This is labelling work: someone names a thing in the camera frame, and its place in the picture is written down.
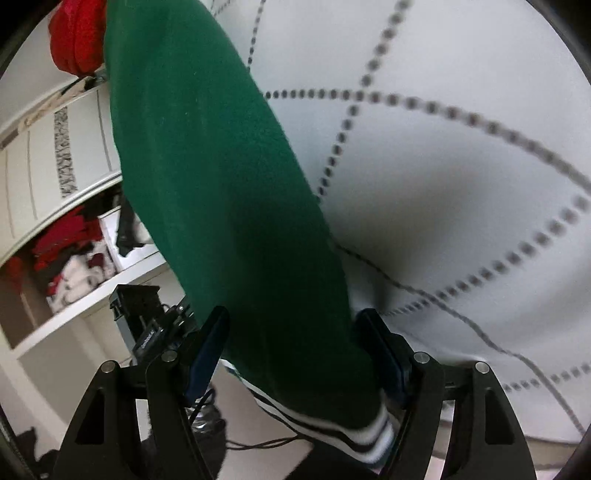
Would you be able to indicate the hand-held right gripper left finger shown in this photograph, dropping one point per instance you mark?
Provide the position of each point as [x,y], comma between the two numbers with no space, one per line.
[207,353]

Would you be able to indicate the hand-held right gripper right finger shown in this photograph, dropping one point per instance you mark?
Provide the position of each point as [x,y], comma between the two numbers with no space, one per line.
[385,362]

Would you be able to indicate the white fluffy clothes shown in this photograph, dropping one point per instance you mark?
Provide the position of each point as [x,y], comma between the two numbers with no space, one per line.
[78,286]

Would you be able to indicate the red clothes in wardrobe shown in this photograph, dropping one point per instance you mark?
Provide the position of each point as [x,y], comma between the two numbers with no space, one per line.
[64,240]

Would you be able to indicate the black cloth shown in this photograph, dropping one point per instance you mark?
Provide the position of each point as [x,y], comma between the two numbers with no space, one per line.
[129,226]

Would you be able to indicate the white sliding-door wardrobe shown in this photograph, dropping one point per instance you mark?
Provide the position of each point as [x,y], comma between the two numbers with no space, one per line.
[41,175]

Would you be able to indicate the white floral quilted mat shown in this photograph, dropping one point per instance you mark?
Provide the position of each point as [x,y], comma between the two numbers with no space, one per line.
[438,184]

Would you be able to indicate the red quilt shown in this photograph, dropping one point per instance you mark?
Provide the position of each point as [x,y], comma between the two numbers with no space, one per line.
[76,32]

